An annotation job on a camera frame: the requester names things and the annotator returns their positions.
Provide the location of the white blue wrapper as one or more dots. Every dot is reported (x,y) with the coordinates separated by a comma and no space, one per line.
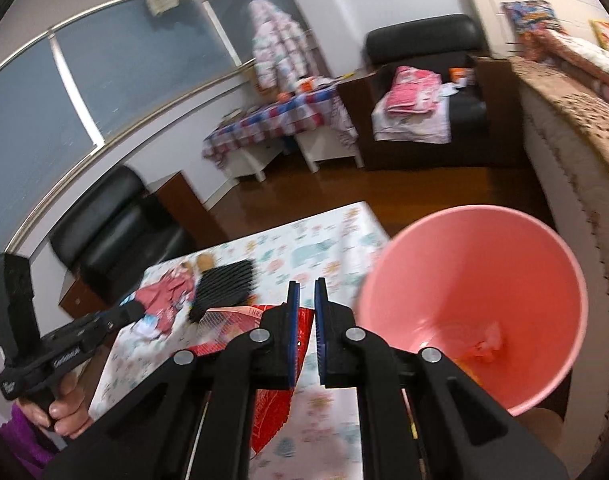
(149,329)

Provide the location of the yellow floral pillow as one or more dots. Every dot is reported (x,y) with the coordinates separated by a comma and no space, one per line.
(606,35)

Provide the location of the floral bear print tablecloth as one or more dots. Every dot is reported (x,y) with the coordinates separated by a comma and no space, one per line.
(309,255)

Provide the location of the plaid tablecloth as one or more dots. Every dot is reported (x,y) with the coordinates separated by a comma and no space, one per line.
(284,120)

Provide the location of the black leather armchair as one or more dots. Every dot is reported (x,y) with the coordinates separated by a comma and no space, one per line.
(109,240)
(424,40)

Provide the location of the person's left forearm purple sleeve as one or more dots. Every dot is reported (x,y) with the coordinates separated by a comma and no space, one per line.
(19,437)

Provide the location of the orange dotted quilt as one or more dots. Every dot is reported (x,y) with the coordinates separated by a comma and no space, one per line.
(579,55)

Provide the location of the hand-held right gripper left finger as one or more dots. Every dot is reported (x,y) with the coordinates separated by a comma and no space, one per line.
(293,332)

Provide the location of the pink wrapper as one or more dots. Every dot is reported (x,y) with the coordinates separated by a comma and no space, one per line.
(162,291)

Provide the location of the small orange box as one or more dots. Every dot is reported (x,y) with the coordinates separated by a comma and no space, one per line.
(462,77)

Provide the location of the red snack packet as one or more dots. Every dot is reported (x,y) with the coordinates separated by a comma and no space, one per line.
(269,420)

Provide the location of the black foam net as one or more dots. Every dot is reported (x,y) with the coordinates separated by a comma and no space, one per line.
(219,285)

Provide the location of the colourful patterned pillow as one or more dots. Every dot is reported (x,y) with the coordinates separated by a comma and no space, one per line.
(529,20)

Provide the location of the white low table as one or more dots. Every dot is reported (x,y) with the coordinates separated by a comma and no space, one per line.
(324,147)

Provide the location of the pastel quilted jacket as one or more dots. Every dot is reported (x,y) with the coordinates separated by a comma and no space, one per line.
(279,45)

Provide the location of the flat book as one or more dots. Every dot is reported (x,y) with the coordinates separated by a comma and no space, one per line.
(232,116)

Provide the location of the large bay window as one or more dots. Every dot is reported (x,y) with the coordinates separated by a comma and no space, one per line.
(109,70)

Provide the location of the orange white box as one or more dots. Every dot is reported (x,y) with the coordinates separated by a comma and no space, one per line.
(307,83)

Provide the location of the brown floral blanket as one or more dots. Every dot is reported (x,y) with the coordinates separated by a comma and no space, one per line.
(584,125)

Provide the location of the pink folded clothing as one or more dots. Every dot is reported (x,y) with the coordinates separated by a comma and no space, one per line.
(414,91)

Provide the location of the person's left hand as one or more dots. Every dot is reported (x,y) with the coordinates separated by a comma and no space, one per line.
(72,410)

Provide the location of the pink plastic bucket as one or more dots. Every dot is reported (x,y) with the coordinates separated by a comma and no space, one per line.
(459,270)

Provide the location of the crumpled clear plastic wrapper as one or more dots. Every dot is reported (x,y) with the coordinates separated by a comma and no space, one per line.
(484,345)

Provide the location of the bed with white headboard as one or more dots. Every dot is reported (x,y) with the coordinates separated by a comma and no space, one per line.
(559,170)

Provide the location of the small orange ball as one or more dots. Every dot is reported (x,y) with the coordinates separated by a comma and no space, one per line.
(283,96)

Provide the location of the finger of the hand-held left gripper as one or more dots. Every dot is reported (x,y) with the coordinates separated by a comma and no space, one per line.
(124,314)

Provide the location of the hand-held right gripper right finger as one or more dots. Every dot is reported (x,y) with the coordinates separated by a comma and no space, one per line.
(320,332)

